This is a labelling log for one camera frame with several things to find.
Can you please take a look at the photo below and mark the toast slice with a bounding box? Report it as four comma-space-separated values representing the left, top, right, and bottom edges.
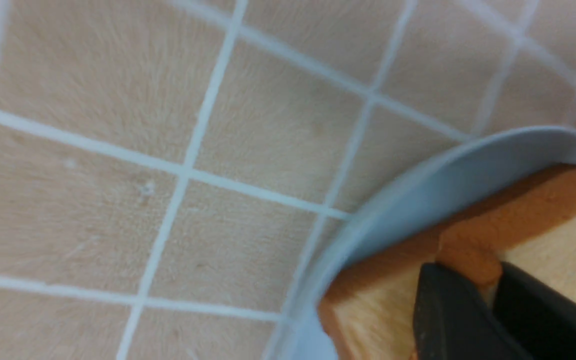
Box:
317, 164, 575, 360
435, 168, 576, 302

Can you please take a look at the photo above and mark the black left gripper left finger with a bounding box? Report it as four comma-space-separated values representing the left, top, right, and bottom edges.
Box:
413, 263, 533, 360

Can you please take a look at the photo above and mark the checkered beige tablecloth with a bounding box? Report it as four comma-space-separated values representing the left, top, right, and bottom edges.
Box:
0, 0, 576, 360

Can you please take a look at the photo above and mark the light blue plate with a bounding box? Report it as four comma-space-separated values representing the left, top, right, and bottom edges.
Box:
263, 125, 576, 360

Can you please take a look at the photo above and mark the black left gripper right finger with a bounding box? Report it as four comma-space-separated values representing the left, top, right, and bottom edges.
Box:
493, 262, 576, 360

